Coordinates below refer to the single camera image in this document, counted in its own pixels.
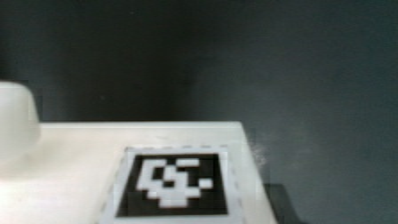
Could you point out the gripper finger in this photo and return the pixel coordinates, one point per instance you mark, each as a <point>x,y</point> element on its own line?
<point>282,209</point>

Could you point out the white drawer tray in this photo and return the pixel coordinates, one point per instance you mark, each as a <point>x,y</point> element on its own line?
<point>122,173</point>

